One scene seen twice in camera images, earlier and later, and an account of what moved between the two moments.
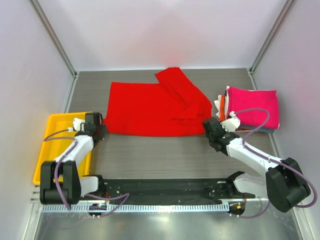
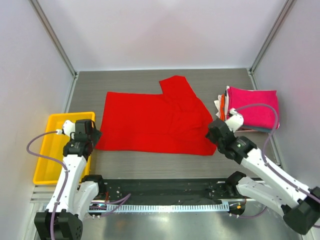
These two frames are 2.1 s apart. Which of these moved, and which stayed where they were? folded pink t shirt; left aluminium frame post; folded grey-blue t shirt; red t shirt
Moved: red t shirt
Stayed: folded grey-blue t shirt; left aluminium frame post; folded pink t shirt
